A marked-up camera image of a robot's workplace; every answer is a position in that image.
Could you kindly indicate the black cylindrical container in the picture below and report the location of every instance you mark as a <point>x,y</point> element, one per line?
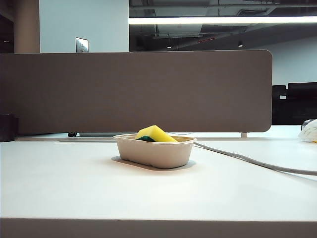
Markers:
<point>7,129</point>

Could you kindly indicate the beige paper lunch box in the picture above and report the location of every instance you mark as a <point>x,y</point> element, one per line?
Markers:
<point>153,153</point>

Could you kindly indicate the silver wall switch plate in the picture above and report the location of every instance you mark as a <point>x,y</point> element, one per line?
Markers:
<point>82,45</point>

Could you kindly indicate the white ceiling light strip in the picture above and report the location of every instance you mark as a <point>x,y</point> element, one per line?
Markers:
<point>223,20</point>

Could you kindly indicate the white plastic bag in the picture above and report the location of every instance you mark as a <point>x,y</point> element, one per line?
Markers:
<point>309,132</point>

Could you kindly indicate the wide black chair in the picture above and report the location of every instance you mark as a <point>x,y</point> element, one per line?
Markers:
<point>302,104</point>

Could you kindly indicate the black partition clamp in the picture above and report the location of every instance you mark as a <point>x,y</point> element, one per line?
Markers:
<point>72,134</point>

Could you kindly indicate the yellow green cleaning sponge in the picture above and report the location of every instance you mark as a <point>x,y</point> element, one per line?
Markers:
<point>156,134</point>

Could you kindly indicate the narrow black chair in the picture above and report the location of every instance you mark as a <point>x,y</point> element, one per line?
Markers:
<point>279,111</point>

